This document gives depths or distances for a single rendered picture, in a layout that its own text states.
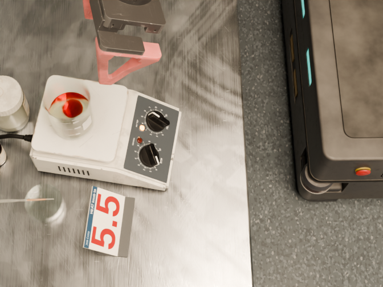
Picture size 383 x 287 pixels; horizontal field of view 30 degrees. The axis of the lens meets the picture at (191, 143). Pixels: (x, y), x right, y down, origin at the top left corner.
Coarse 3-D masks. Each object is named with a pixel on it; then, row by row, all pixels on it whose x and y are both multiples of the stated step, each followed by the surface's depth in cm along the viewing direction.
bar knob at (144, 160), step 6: (150, 144) 102; (144, 150) 103; (150, 150) 102; (156, 150) 104; (144, 156) 103; (150, 156) 102; (156, 156) 102; (144, 162) 103; (150, 162) 103; (156, 162) 102
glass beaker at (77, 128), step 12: (48, 84) 94; (60, 84) 96; (72, 84) 96; (84, 84) 94; (48, 96) 96; (84, 96) 98; (48, 108) 97; (60, 120) 93; (72, 120) 93; (84, 120) 95; (60, 132) 98; (72, 132) 97; (84, 132) 99
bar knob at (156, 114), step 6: (150, 114) 104; (156, 114) 104; (162, 114) 106; (150, 120) 105; (156, 120) 104; (162, 120) 104; (168, 120) 105; (150, 126) 105; (156, 126) 105; (162, 126) 105
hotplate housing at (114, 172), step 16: (144, 96) 106; (128, 112) 104; (128, 128) 103; (176, 128) 108; (32, 160) 102; (48, 160) 101; (64, 160) 101; (80, 160) 101; (80, 176) 105; (96, 176) 104; (112, 176) 103; (128, 176) 102; (144, 176) 103
